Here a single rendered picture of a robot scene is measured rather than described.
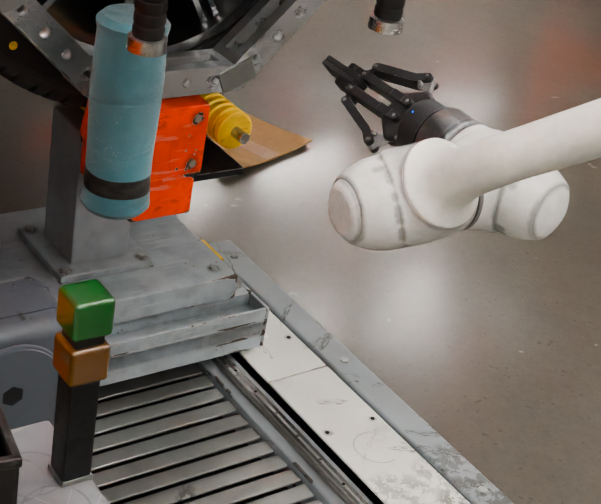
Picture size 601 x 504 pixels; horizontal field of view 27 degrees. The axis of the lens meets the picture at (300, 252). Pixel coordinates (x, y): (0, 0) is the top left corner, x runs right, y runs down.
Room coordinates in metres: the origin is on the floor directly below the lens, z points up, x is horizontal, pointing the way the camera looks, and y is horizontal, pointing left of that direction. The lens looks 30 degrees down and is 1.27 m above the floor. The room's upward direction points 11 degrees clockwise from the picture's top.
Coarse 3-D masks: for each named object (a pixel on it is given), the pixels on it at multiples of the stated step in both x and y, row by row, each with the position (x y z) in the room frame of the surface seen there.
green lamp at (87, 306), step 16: (64, 288) 0.93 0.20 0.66; (80, 288) 0.93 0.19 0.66; (96, 288) 0.94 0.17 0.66; (64, 304) 0.92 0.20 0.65; (80, 304) 0.91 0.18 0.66; (96, 304) 0.92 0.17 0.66; (112, 304) 0.93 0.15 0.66; (64, 320) 0.92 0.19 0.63; (80, 320) 0.91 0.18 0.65; (96, 320) 0.92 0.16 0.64; (112, 320) 0.93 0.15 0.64; (80, 336) 0.91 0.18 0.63; (96, 336) 0.92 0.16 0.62
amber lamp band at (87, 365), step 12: (60, 336) 0.93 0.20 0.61; (60, 348) 0.92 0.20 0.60; (72, 348) 0.91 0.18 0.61; (84, 348) 0.92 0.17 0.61; (96, 348) 0.92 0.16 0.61; (108, 348) 0.93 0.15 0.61; (60, 360) 0.92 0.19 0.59; (72, 360) 0.90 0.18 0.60; (84, 360) 0.91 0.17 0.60; (96, 360) 0.92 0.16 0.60; (108, 360) 0.93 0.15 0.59; (60, 372) 0.92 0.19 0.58; (72, 372) 0.90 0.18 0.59; (84, 372) 0.91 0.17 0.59; (96, 372) 0.92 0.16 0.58; (72, 384) 0.90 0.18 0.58; (84, 384) 0.91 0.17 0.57
